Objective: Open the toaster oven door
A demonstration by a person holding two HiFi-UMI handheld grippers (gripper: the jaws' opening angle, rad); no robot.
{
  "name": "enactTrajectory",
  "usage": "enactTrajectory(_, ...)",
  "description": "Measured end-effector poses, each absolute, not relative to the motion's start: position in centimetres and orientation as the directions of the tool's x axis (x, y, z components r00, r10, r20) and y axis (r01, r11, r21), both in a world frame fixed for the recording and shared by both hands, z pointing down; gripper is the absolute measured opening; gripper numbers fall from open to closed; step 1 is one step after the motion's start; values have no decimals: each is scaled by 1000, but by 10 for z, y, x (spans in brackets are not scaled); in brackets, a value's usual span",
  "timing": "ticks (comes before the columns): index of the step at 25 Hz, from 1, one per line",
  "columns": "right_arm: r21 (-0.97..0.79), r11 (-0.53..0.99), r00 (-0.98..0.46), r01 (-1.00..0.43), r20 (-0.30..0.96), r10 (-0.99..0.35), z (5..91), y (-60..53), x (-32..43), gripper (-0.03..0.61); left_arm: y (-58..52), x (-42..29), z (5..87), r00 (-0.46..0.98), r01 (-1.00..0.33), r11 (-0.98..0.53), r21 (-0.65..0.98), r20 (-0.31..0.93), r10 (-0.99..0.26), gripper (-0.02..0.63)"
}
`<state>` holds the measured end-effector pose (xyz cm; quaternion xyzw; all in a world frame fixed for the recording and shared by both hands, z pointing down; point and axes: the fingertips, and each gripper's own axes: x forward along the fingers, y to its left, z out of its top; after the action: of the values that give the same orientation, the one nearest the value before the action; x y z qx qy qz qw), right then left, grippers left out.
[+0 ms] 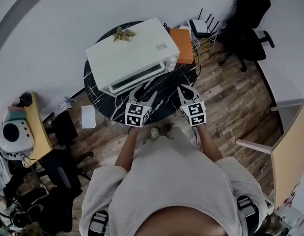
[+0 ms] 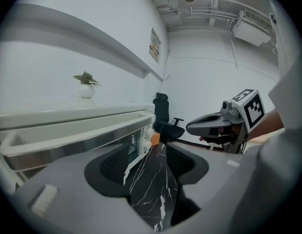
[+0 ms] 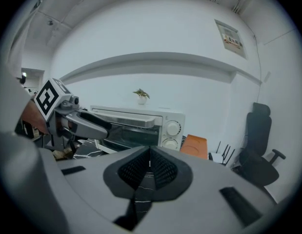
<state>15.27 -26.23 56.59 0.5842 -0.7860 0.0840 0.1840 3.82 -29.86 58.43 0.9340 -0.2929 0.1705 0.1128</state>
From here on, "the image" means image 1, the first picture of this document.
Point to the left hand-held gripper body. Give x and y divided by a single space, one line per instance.
134 115

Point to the person's right shoe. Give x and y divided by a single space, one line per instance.
172 129

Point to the black computer case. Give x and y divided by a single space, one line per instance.
64 129

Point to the white paper sheet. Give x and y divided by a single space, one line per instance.
88 117

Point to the black marble round table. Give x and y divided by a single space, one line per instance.
165 95

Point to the pastel book stack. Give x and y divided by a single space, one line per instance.
16 113

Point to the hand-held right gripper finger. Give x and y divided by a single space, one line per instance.
196 97
181 99

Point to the light wooden table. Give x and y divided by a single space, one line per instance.
289 151

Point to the person's shoe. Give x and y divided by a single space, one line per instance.
172 129
155 132

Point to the white oven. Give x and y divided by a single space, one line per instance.
132 53

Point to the person's left shoe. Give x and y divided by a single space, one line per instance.
155 132

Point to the white router with black antennas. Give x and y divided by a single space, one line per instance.
198 27

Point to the person's grey sweatshirt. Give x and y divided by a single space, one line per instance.
176 181

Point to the orange box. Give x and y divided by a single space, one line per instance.
182 45

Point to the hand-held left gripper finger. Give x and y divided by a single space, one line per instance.
132 96
152 99

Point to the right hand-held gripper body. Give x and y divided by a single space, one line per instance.
194 114

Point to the black office chair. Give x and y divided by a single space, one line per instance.
250 45
58 173

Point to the white glass oven door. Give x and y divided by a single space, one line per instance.
132 79

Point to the person's left forearm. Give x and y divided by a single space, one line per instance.
128 149

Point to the yellow desk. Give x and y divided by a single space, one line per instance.
37 131

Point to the small black box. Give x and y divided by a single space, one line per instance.
25 99

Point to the white domed device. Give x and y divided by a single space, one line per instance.
16 136

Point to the long white box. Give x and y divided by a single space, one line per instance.
62 108

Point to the person's right forearm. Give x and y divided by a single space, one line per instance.
209 144

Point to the small potted plant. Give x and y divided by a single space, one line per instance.
123 34

